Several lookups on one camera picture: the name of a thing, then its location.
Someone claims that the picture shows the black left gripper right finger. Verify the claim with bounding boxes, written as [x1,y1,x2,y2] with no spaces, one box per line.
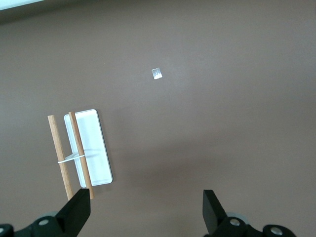
[202,189,297,237]

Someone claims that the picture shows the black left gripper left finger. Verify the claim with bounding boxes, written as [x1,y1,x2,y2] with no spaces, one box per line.
[0,189,92,237]

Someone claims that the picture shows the wooden rack rod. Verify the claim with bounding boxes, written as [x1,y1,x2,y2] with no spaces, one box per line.
[68,112,95,200]
[47,115,74,201]

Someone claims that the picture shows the white rectangular rack tray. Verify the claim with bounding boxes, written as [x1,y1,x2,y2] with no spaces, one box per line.
[63,108,114,188]

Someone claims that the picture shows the brown table cover sheet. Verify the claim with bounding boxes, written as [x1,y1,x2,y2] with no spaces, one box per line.
[0,0,316,237]

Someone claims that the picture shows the white wire rack bracket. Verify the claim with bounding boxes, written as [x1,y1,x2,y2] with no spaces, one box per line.
[56,152,86,164]

